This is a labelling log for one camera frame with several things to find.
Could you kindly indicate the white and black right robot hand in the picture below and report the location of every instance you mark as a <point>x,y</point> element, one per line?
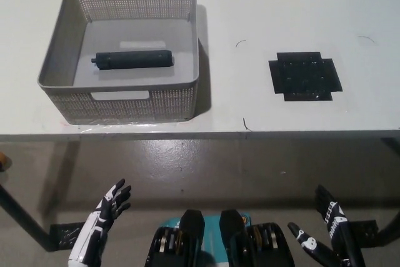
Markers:
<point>337,242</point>

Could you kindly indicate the orange object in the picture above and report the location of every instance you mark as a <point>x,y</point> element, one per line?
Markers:
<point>3,160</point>

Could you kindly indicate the black floor tape patch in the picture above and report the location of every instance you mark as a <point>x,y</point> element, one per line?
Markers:
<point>362,228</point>
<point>64,232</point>

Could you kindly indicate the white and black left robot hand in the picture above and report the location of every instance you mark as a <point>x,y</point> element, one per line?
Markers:
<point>93,226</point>

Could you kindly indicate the clear plastic tape strip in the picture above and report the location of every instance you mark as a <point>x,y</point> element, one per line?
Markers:
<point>125,124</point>

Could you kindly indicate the dark electric screwdriver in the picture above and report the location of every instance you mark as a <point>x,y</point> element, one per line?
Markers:
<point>134,60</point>

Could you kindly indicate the black table leg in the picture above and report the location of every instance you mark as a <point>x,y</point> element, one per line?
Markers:
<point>389,229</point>
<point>25,217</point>

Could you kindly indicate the grey perforated plastic basket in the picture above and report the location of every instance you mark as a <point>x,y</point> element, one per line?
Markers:
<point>125,29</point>

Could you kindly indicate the black tape patch on table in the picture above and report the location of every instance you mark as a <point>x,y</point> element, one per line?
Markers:
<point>304,76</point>

